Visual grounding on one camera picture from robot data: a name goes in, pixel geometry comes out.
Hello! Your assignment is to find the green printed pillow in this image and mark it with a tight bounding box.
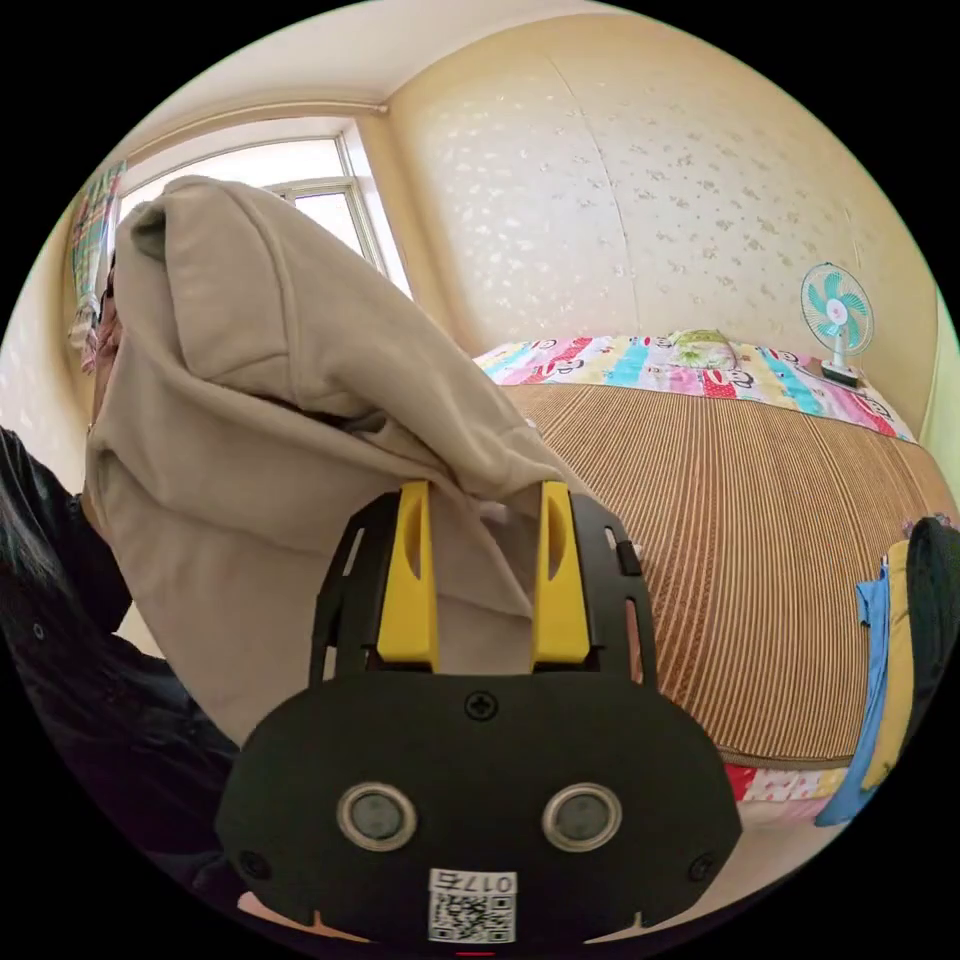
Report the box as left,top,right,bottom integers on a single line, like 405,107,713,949
669,328,738,369

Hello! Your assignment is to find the checked curtain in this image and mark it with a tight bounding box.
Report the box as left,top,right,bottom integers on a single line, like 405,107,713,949
67,159,129,374

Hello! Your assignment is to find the table fan with turquoise blades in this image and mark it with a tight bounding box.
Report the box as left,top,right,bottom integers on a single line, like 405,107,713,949
800,262,875,389

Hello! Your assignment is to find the bed with woven mat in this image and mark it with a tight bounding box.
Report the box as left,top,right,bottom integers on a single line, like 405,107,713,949
472,335,939,826

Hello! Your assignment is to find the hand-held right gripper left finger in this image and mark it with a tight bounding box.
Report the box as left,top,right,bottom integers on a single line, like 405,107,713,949
376,480,439,667

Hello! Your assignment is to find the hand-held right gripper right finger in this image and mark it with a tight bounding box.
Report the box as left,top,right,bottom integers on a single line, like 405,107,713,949
530,480,591,667

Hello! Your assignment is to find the pile of clothes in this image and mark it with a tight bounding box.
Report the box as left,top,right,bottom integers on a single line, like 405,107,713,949
813,515,960,828

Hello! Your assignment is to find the white long sleeve shirt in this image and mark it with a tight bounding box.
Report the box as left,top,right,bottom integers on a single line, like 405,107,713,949
83,174,594,750

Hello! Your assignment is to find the window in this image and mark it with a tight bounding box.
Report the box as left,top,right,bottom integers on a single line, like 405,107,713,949
112,134,414,301

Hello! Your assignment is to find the person's body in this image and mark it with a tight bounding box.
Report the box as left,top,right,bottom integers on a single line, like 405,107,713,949
0,251,249,913

